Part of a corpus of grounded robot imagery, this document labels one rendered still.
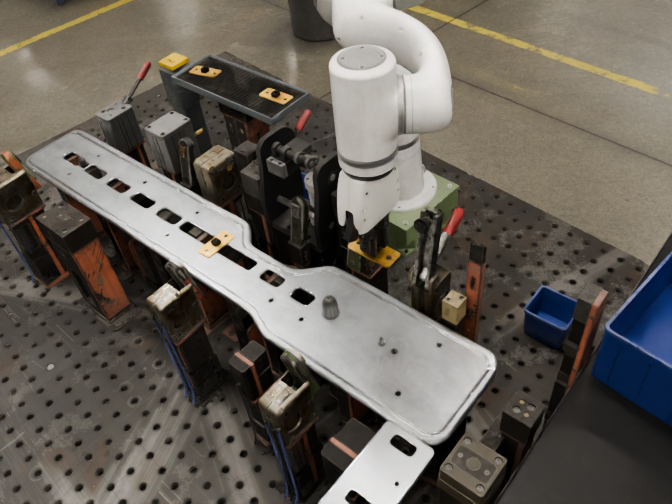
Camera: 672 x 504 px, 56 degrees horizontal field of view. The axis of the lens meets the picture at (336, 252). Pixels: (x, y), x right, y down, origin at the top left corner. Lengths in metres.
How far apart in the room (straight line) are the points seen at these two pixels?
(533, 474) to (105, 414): 1.00
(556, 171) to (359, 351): 2.18
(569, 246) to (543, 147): 1.58
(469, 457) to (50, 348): 1.17
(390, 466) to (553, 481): 0.25
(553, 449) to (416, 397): 0.24
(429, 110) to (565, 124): 2.77
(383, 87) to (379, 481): 0.62
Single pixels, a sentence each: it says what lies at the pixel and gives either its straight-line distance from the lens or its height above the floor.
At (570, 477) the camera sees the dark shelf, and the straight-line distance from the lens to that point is 1.08.
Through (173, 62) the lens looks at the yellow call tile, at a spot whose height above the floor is 1.16.
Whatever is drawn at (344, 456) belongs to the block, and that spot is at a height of 0.98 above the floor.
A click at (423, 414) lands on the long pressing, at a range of 1.13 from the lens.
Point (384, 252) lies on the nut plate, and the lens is 1.02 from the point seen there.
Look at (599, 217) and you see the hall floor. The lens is 3.03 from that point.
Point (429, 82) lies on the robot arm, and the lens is 0.83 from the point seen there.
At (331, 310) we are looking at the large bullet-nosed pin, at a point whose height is 1.03.
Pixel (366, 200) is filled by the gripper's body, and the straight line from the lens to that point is 0.90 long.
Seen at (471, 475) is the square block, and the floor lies 1.06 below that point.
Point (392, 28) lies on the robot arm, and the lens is 0.91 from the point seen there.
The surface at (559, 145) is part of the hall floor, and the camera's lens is 3.41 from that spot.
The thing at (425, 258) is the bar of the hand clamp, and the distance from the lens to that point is 1.21.
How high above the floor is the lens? 1.98
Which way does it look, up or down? 45 degrees down
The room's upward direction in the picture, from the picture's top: 7 degrees counter-clockwise
